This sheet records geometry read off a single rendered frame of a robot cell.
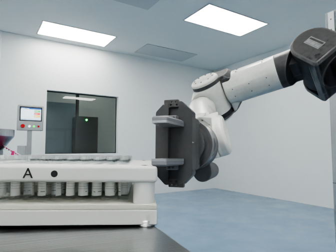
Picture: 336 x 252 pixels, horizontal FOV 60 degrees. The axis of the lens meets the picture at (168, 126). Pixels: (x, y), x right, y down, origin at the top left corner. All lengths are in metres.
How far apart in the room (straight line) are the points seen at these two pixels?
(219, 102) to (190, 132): 0.40
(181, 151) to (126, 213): 0.12
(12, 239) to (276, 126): 5.80
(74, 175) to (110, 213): 0.06
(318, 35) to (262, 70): 0.14
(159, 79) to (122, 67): 0.88
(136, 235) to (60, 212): 0.10
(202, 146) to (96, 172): 0.18
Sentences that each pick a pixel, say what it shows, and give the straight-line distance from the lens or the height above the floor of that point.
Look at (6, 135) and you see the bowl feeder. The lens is 2.90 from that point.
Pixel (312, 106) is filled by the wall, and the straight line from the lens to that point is 5.63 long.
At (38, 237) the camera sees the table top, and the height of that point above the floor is 0.88.
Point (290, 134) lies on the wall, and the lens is 5.83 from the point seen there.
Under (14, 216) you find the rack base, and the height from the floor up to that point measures 0.89.
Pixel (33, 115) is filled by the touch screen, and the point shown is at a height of 1.29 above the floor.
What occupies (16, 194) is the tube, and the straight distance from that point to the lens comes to 0.43.
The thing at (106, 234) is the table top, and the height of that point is 0.88.
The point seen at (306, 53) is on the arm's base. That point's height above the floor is 1.19.
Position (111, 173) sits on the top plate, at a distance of 0.36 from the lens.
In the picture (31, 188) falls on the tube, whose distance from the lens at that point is 0.43.
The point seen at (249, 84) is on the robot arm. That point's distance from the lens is 0.80.
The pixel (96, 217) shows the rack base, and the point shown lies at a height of 0.89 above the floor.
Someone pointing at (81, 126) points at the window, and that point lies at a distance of 5.77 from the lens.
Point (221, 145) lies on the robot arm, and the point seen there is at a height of 0.98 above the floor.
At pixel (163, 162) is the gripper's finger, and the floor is 0.95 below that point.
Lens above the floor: 0.97
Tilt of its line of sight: 4 degrees up
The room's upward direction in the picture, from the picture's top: straight up
